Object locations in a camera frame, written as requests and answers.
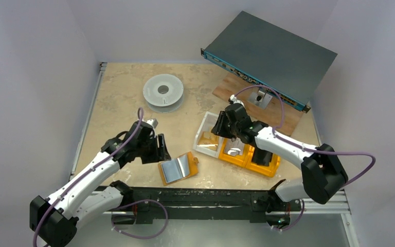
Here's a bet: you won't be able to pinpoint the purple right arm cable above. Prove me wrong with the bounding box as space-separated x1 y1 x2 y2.
233 85 376 188

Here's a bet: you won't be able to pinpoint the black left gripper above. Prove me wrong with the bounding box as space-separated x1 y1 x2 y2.
136 133 170 164

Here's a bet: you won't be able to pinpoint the yellow plastic bin right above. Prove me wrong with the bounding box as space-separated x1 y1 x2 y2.
245 148 281 178

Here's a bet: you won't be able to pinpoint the brown wooden board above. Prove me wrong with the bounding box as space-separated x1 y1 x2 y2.
212 74 310 136

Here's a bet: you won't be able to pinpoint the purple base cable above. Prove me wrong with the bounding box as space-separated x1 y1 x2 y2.
271 201 306 233
111 198 168 239

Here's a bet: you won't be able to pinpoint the black object in bin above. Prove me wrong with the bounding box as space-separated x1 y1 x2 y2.
251 148 273 167

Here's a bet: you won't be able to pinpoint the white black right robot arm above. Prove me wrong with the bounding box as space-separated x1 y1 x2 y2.
211 100 348 209

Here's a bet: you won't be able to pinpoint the yellow plastic bin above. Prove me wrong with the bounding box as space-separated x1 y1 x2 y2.
245 148 281 178
218 138 253 168

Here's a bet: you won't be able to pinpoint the gold credit cards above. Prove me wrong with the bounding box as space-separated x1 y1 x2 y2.
197 131 219 151

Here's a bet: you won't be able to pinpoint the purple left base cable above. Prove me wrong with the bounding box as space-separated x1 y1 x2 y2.
111 198 168 239

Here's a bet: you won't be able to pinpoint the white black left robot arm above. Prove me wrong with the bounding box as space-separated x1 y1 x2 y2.
29 118 171 246

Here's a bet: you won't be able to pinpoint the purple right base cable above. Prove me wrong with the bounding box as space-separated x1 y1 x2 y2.
271 201 306 233

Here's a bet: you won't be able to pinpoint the yellow leather card holder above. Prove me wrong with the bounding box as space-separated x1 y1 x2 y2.
158 152 199 186

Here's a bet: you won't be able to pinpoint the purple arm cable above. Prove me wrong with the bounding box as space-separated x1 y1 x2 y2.
32 107 145 247
233 85 376 188

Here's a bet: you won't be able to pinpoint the white filament spool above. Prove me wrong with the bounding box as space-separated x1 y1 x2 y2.
142 74 184 113

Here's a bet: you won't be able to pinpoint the blue grey network switch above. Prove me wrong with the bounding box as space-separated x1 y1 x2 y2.
201 11 337 113

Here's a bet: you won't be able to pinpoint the white card in bin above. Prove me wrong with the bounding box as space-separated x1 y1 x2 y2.
224 138 245 157

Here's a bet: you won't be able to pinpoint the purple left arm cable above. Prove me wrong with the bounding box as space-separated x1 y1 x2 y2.
32 107 145 247

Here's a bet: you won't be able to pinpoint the yellow plastic bin middle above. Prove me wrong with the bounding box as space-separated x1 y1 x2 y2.
218 138 253 168

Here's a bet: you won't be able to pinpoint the aluminium frame rail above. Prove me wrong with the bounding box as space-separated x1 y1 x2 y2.
68 62 107 181

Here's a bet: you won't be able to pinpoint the white plastic bin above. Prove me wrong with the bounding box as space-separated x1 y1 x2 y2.
193 112 224 158

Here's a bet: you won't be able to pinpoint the grey metal stand bracket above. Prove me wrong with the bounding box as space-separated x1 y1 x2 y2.
247 87 273 109

